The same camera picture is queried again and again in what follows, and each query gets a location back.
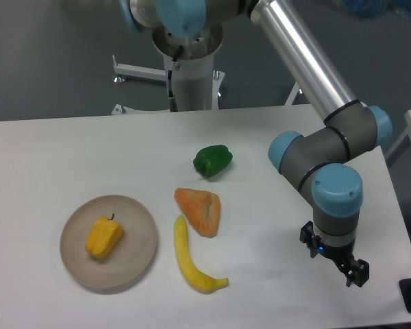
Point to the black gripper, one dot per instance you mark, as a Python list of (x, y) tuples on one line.
[(339, 249)]

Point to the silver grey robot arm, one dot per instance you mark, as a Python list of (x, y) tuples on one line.
[(189, 33)]

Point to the green toy pepper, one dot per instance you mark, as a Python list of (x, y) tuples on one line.
[(211, 160)]

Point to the beige round plate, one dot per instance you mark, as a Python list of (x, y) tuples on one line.
[(130, 258)]

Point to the yellow toy pepper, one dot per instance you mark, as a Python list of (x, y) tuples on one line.
[(103, 237)]

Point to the yellow toy banana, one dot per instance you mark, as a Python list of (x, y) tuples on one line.
[(197, 279)]

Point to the orange toy carrot piece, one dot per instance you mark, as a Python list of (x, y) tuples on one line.
[(202, 208)]

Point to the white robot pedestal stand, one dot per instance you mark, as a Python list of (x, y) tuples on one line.
[(192, 82)]

